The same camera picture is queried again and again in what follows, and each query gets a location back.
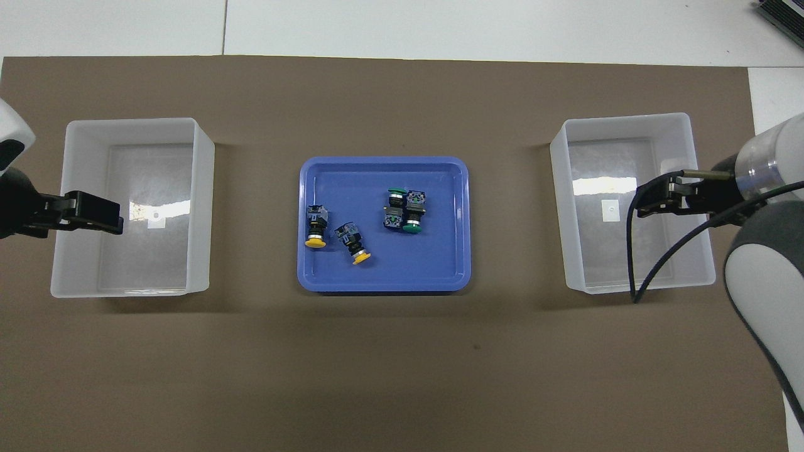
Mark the translucent white plastic box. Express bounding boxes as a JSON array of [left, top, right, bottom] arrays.
[[550, 113, 717, 296], [50, 117, 215, 299]]

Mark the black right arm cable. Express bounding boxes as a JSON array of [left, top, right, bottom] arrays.
[[626, 169, 804, 305]]

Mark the green push button switch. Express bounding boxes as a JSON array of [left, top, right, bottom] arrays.
[[402, 190, 428, 235], [383, 187, 408, 230]]

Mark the yellow push button switch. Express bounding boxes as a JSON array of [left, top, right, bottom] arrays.
[[305, 204, 329, 249], [335, 223, 372, 266]]

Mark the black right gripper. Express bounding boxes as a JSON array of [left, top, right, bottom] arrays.
[[636, 156, 743, 219]]

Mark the blue plastic tray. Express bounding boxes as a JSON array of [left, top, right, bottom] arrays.
[[296, 156, 472, 294]]

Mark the grey ribbed metal device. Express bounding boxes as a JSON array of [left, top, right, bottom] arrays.
[[754, 0, 804, 42]]

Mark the brown paper table mat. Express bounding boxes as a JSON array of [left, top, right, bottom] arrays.
[[0, 55, 789, 452]]

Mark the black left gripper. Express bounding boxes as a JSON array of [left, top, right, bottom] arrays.
[[0, 167, 124, 239]]

